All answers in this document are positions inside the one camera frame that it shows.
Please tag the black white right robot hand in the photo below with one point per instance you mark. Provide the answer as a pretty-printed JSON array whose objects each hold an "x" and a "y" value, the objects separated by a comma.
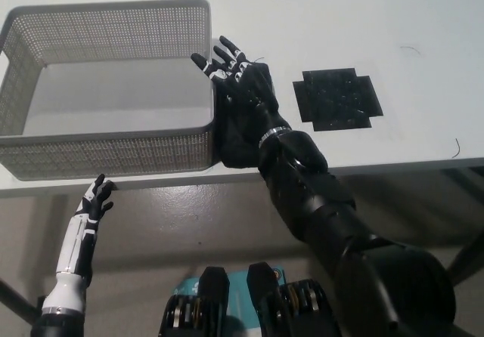
[{"x": 253, "y": 91}]

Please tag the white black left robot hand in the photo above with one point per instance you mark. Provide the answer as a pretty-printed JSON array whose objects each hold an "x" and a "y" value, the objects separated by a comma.
[{"x": 81, "y": 235}]

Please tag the black cloth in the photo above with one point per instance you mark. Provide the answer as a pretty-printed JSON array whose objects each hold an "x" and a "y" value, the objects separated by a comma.
[{"x": 234, "y": 140}]

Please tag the black cross-shaped mat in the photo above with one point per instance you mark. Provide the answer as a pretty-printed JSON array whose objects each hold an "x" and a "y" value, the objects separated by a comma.
[{"x": 336, "y": 99}]

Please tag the black table leg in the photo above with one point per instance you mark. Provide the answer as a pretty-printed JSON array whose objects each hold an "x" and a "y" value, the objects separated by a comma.
[{"x": 17, "y": 295}]

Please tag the grey perforated metal basket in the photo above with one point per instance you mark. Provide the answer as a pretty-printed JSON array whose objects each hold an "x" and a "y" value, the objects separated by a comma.
[{"x": 113, "y": 152}]

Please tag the black teal robot torso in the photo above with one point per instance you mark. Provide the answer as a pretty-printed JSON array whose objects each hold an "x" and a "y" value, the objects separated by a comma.
[{"x": 264, "y": 299}]

